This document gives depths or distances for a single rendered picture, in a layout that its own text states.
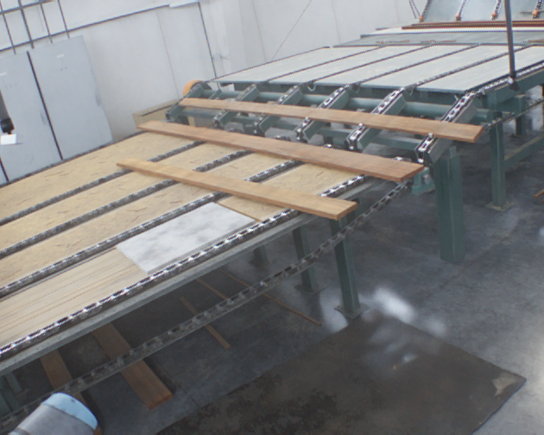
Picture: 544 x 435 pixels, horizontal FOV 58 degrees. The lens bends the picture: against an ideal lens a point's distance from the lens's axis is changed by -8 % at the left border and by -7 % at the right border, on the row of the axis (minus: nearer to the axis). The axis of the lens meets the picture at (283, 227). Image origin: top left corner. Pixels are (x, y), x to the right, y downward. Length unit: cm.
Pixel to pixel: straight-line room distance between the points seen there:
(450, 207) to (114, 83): 618
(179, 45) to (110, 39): 115
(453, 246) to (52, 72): 582
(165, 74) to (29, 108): 240
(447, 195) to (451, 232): 26
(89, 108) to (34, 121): 80
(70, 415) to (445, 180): 275
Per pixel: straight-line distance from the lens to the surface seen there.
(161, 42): 884
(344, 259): 309
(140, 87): 865
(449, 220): 350
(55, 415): 114
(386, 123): 359
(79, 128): 775
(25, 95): 759
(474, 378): 273
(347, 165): 304
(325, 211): 248
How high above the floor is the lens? 187
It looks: 24 degrees down
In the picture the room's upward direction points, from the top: 12 degrees counter-clockwise
